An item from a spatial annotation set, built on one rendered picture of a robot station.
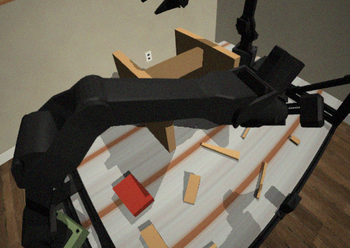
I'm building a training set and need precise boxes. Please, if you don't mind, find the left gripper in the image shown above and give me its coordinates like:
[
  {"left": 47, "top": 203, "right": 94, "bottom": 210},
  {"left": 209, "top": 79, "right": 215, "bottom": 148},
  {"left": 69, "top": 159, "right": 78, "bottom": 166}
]
[{"left": 240, "top": 93, "right": 324, "bottom": 127}]

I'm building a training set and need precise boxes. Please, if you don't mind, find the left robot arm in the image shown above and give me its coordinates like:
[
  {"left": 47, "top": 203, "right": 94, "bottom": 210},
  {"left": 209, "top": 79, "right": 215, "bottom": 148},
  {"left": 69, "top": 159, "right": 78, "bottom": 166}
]
[{"left": 11, "top": 45, "right": 305, "bottom": 248}]

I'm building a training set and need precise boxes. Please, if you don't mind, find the brown wooden board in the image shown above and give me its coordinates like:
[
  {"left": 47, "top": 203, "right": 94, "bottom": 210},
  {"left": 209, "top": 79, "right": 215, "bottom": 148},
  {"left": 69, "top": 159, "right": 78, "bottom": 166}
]
[
  {"left": 175, "top": 28, "right": 240, "bottom": 79},
  {"left": 112, "top": 50, "right": 176, "bottom": 153}
]

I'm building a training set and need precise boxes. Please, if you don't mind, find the red rectangular block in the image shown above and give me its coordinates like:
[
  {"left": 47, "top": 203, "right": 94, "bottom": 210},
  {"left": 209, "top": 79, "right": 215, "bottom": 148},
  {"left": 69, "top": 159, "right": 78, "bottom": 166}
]
[{"left": 112, "top": 174, "right": 155, "bottom": 217}]

